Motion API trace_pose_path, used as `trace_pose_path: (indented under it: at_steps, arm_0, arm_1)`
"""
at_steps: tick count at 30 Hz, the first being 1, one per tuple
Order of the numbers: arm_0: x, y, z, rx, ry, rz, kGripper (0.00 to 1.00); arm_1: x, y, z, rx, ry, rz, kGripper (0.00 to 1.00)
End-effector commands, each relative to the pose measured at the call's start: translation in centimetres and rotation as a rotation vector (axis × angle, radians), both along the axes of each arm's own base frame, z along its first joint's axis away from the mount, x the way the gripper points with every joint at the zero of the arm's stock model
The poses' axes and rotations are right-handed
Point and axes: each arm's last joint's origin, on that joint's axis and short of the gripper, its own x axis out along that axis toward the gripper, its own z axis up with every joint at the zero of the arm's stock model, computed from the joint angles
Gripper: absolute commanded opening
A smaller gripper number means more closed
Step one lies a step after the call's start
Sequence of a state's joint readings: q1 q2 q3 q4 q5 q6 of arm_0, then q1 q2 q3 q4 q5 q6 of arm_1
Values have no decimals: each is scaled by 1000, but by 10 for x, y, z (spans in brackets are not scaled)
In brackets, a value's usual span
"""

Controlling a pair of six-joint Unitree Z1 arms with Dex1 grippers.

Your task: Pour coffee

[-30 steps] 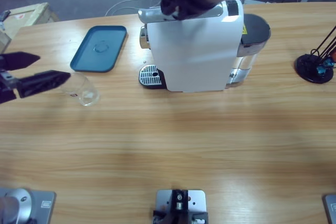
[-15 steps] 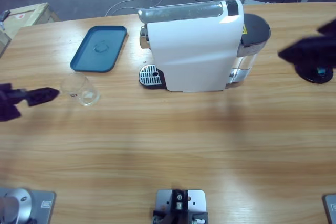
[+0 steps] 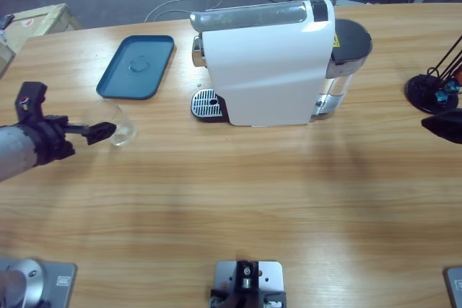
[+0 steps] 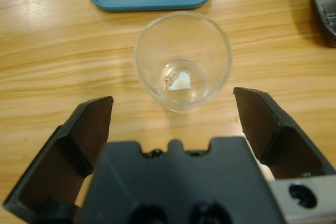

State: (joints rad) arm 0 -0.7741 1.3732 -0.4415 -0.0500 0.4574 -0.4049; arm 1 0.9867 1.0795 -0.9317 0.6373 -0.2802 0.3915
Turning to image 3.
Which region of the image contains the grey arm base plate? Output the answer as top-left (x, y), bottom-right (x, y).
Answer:
top-left (0, 257), bottom-right (78, 308)
top-left (443, 266), bottom-right (462, 308)

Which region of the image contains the light plywood box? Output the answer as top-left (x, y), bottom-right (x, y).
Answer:
top-left (0, 39), bottom-right (17, 80)

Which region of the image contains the silver coffee machine lever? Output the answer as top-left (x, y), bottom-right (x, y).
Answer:
top-left (190, 0), bottom-right (313, 32)

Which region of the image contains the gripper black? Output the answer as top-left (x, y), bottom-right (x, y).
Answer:
top-left (17, 114), bottom-right (118, 167)

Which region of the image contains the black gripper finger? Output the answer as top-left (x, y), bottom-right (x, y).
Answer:
top-left (421, 107), bottom-right (462, 144)

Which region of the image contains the clear water tank black lid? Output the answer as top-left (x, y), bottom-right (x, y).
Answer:
top-left (310, 18), bottom-right (373, 121)

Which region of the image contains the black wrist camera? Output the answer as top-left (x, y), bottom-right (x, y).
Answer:
top-left (14, 82), bottom-right (49, 121)

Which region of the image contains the blue plastic tray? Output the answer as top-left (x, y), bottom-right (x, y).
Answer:
top-left (95, 35), bottom-right (177, 101)

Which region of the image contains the silver grate drip tray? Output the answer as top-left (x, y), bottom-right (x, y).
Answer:
top-left (190, 87), bottom-right (229, 123)

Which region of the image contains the clear glass cup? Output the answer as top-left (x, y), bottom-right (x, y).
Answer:
top-left (84, 101), bottom-right (139, 147)

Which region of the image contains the wooden crate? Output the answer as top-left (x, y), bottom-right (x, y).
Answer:
top-left (0, 3), bottom-right (82, 56)

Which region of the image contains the white capsule coffee machine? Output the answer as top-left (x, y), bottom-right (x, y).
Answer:
top-left (190, 0), bottom-right (336, 128)

